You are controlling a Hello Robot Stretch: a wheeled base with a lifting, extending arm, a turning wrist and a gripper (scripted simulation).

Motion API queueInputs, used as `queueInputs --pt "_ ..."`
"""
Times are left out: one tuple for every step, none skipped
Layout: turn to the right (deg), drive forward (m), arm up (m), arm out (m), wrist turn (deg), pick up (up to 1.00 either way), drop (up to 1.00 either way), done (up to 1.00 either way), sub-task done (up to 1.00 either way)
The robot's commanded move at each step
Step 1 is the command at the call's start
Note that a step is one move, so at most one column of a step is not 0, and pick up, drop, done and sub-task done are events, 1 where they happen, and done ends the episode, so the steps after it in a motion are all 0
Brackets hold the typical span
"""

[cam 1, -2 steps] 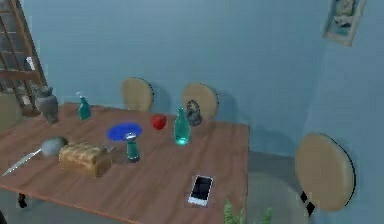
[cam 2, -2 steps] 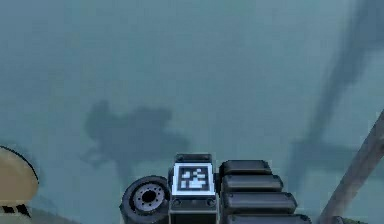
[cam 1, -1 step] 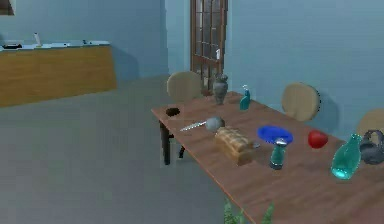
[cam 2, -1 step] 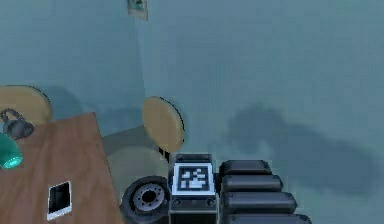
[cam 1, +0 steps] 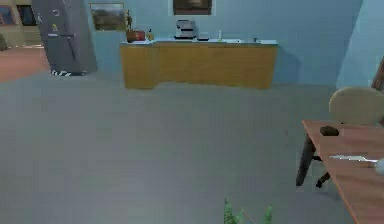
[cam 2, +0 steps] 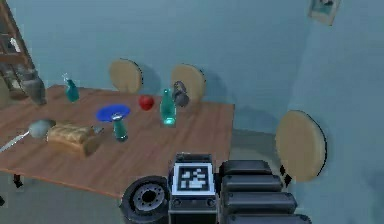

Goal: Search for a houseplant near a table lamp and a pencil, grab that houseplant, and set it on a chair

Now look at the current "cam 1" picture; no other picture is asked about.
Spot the brown statuette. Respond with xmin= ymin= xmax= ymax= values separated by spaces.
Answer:
xmin=125 ymin=9 xmax=133 ymax=32

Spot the red pot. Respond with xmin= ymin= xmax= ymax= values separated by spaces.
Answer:
xmin=126 ymin=29 xmax=147 ymax=43

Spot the beige round chair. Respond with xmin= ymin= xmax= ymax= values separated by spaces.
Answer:
xmin=315 ymin=86 xmax=384 ymax=189

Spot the black fridge handle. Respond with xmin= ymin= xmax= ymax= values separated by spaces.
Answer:
xmin=47 ymin=32 xmax=76 ymax=39

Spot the grey fridge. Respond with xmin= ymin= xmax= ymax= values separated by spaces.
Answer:
xmin=31 ymin=0 xmax=98 ymax=77

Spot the wooden kitchen counter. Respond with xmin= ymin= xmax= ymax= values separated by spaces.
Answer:
xmin=119 ymin=38 xmax=279 ymax=90

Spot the dark framed picture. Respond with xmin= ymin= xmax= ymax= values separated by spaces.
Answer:
xmin=16 ymin=4 xmax=38 ymax=27

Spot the green houseplant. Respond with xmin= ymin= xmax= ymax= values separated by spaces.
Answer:
xmin=223 ymin=198 xmax=274 ymax=224

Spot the dark framed window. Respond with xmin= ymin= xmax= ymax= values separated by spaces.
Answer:
xmin=172 ymin=0 xmax=213 ymax=16

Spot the framed landscape picture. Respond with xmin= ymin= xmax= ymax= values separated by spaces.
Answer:
xmin=89 ymin=2 xmax=128 ymax=32

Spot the blue framed picture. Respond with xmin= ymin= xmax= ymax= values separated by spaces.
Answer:
xmin=0 ymin=5 xmax=18 ymax=26

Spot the dark brown lump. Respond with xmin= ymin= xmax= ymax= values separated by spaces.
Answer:
xmin=319 ymin=125 xmax=340 ymax=137

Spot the silver knife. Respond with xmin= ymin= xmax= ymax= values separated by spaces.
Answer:
xmin=329 ymin=154 xmax=380 ymax=164

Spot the brown wooden table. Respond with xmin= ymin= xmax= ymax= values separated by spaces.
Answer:
xmin=295 ymin=119 xmax=384 ymax=224

